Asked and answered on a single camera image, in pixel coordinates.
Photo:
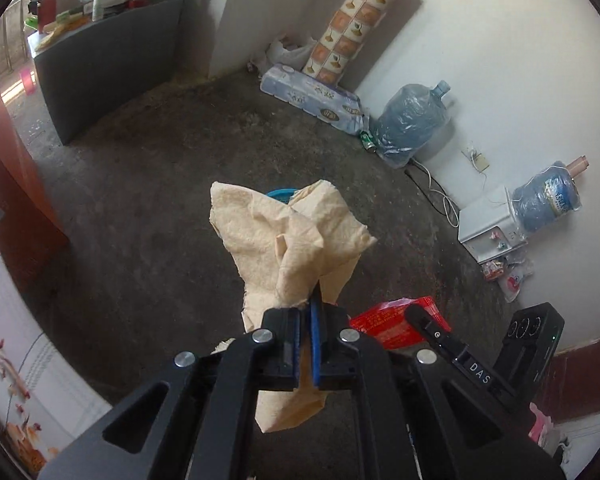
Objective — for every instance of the blue plastic mesh trash basket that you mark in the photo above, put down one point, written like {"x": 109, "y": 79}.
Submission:
{"x": 283, "y": 195}

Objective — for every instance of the pink plastic bag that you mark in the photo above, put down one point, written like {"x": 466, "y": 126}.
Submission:
{"x": 541, "y": 427}

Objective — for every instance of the snack wrappers beside dispenser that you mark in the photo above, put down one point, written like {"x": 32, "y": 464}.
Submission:
{"x": 508, "y": 273}

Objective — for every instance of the rolled tile pattern mat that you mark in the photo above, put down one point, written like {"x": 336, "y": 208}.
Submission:
{"x": 343, "y": 39}

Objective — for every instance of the water jug on dispenser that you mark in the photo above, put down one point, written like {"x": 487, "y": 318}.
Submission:
{"x": 545, "y": 198}

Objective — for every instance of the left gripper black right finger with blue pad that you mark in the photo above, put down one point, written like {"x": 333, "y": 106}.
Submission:
{"x": 438, "y": 414}

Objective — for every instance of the floral plastic tablecloth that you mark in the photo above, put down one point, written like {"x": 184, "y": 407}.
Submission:
{"x": 44, "y": 403}

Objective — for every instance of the red snack package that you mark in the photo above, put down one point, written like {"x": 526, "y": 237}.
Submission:
{"x": 386, "y": 322}

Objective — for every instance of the toilet paper roll pack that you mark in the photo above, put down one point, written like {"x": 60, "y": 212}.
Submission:
{"x": 334, "y": 106}

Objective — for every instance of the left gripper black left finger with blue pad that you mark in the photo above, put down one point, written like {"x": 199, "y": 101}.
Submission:
{"x": 194, "y": 419}

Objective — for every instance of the white water dispenser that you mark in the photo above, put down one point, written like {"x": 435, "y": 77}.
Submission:
{"x": 489, "y": 227}

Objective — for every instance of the dark grey cabinet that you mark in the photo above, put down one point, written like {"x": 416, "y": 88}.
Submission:
{"x": 96, "y": 68}

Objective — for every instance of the green drink can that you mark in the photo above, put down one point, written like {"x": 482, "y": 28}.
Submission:
{"x": 367, "y": 142}

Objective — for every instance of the red wooden furniture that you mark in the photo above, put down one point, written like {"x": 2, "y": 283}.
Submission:
{"x": 30, "y": 233}

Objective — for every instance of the white plastic bag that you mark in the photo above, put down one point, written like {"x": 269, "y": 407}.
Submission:
{"x": 293, "y": 51}

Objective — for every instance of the empty blue water jug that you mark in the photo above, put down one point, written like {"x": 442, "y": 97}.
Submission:
{"x": 408, "y": 122}

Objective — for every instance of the beige paper napkin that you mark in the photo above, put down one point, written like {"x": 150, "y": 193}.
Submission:
{"x": 283, "y": 251}

